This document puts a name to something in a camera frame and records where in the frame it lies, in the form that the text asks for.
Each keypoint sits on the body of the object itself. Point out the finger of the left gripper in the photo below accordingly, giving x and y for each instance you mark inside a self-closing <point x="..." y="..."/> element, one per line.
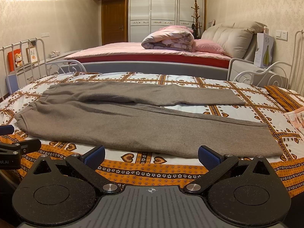
<point x="6" y="130"/>
<point x="21" y="148"/>

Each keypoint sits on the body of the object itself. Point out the pink quilted large bed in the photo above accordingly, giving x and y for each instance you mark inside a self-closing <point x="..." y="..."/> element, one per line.
<point x="132" y="57"/>

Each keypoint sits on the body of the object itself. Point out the grey-brown fleece pants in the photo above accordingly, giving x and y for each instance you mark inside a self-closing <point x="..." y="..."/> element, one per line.
<point x="140" y="117"/>

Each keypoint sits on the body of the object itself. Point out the folded pink comforter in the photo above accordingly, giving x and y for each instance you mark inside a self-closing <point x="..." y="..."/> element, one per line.
<point x="177" y="38"/>

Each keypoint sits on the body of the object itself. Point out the pink pillow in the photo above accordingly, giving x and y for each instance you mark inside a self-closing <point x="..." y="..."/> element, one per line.
<point x="203" y="45"/>

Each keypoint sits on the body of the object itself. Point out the white metal headboard frame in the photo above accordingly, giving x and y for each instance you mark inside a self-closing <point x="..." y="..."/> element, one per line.
<point x="280" y="73"/>

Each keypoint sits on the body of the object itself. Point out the folded peach checked cloth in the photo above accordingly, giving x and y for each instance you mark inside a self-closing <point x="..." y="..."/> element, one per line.
<point x="296" y="118"/>

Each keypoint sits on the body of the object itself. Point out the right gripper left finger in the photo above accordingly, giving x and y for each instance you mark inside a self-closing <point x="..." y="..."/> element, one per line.
<point x="60" y="192"/>

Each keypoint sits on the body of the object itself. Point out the white wall switch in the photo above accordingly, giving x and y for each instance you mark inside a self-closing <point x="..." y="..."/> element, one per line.
<point x="282" y="35"/>

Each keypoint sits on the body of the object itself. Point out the orange patterned pillow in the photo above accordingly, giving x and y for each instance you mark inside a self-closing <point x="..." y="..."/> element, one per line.
<point x="283" y="98"/>

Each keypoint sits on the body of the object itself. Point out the white wine bottle box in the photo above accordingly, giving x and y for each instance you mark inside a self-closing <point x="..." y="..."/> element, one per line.
<point x="264" y="49"/>

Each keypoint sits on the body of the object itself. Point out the white sliding door wardrobe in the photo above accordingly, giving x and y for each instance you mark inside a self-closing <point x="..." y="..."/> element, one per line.
<point x="147" y="16"/>

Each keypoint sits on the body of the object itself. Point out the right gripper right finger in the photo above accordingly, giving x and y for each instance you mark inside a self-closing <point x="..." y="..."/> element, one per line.
<point x="239" y="193"/>

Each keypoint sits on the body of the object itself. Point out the red box with teddy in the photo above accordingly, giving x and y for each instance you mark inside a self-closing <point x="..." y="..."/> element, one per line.
<point x="14" y="59"/>

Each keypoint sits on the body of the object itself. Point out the white low cabinet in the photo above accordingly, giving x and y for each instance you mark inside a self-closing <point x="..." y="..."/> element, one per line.
<point x="28" y="74"/>

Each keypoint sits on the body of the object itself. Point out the dark wooden door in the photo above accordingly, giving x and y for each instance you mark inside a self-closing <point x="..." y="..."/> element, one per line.
<point x="113" y="21"/>

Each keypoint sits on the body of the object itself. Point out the wooden coat stand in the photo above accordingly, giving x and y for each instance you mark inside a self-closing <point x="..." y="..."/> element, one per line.
<point x="196" y="27"/>

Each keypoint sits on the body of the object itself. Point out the small framed photo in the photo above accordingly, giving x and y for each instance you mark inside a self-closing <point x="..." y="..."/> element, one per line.
<point x="32" y="55"/>

